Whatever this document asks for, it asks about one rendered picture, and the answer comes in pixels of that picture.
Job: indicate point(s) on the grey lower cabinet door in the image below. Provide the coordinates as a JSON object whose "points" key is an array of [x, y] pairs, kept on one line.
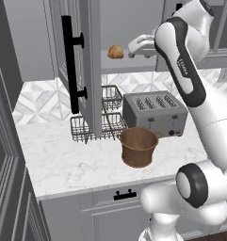
{"points": [[118, 224]]}

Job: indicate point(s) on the grey upper cabinet body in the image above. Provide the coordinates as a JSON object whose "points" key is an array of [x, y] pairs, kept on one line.
{"points": [[130, 19]]}

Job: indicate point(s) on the grey drawer front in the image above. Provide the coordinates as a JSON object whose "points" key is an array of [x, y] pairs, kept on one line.
{"points": [[102, 196]]}

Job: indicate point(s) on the tall grey cabinet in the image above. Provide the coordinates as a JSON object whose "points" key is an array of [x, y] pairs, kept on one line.
{"points": [[8, 157]]}

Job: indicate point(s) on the brown round basket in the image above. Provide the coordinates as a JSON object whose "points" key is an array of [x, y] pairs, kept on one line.
{"points": [[138, 150]]}

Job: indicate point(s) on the grey upper cabinet door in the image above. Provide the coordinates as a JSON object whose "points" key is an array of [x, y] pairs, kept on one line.
{"points": [[90, 62]]}

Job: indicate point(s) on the silver four-slot toaster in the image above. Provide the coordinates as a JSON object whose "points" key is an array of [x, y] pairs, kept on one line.
{"points": [[155, 116]]}

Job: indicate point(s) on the grey glass-panel cabinet door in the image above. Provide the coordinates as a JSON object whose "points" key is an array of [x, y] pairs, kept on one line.
{"points": [[221, 34]]}

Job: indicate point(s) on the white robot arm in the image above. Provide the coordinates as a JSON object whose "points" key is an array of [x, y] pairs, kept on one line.
{"points": [[212, 125]]}

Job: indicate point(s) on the brown bread roll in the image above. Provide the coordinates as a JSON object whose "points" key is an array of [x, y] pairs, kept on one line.
{"points": [[116, 52]]}

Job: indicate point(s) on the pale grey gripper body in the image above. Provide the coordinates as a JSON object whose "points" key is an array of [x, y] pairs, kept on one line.
{"points": [[142, 44]]}

